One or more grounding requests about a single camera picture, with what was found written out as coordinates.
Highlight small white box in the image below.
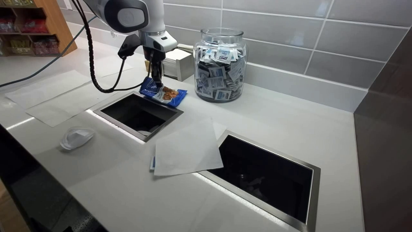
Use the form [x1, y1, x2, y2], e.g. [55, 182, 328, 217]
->
[163, 46, 195, 82]

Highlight steel-framed bin opening with waste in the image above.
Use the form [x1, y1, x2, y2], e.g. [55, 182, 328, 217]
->
[91, 90, 185, 144]

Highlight steel-framed empty bin opening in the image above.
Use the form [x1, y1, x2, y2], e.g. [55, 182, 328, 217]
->
[198, 129, 321, 232]

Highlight glass jar of sachets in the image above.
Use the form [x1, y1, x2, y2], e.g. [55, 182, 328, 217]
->
[193, 27, 247, 104]

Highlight wooden snack shelf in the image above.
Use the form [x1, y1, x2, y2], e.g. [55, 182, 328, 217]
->
[0, 0, 78, 58]

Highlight white paper sheet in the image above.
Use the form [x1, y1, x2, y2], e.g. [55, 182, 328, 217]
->
[149, 122, 225, 179]

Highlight dark brown cabinet panel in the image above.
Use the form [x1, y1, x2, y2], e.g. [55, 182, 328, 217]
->
[352, 26, 412, 232]

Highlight white plastic lid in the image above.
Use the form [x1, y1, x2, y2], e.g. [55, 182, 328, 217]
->
[57, 128, 95, 153]

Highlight blue and white pretzel packet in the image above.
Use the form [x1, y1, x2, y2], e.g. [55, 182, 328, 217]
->
[138, 76, 189, 110]

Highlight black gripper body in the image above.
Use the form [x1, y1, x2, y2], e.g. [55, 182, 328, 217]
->
[142, 45, 167, 67]

